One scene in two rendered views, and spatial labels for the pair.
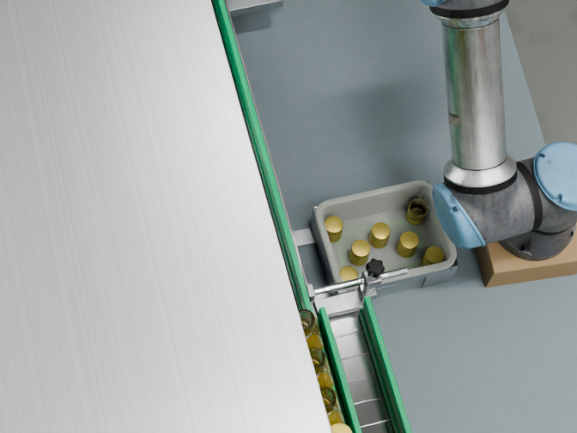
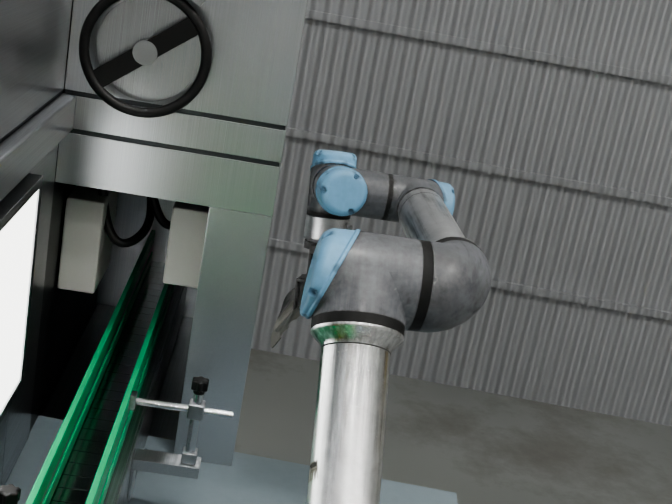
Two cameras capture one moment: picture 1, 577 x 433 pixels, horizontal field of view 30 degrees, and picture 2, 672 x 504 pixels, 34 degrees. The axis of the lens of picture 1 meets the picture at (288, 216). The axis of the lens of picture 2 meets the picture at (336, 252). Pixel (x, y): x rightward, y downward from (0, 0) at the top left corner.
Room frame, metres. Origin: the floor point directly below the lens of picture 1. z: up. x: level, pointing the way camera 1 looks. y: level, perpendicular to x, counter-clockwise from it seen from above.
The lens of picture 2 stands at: (-0.26, -0.53, 1.77)
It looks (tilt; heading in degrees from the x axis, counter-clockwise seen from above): 17 degrees down; 16
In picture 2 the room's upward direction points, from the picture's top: 10 degrees clockwise
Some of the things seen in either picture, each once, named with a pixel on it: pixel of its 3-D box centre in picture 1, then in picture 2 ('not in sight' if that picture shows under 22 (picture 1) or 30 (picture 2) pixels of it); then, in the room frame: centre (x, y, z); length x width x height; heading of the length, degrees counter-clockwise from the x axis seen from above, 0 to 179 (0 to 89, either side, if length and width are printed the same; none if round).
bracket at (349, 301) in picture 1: (340, 307); not in sight; (0.63, -0.11, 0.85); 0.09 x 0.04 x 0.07; 111
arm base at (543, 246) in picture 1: (539, 210); not in sight; (0.84, -0.44, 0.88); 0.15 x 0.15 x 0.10
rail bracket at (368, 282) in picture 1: (356, 283); not in sight; (0.63, -0.12, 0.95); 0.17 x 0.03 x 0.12; 111
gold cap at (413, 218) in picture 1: (416, 212); not in sight; (0.85, -0.23, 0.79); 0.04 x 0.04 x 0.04
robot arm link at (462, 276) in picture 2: not in sight; (438, 243); (1.23, -0.25, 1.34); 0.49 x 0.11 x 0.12; 24
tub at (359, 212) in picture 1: (382, 242); not in sight; (0.78, -0.17, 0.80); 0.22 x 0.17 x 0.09; 111
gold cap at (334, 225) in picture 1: (332, 228); not in sight; (0.79, -0.08, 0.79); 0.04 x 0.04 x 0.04
